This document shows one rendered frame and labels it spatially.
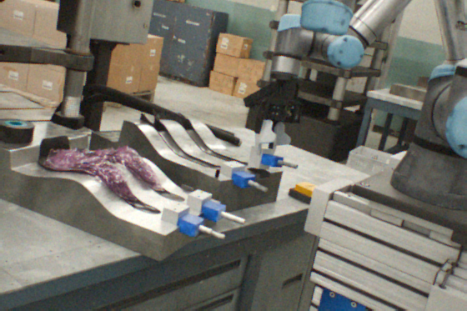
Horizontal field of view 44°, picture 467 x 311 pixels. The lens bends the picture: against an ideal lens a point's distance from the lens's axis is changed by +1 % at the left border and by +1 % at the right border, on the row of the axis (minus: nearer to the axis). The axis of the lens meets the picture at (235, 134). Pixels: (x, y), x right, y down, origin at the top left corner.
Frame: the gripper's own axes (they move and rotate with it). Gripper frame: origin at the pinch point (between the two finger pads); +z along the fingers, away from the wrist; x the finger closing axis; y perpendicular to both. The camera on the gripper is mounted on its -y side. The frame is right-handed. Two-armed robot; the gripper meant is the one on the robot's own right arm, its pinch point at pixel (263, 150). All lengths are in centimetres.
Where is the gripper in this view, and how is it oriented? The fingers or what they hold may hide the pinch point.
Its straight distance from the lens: 150.0
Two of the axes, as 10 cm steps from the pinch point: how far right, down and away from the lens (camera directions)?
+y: 7.8, 1.6, -6.1
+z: -1.8, 9.8, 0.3
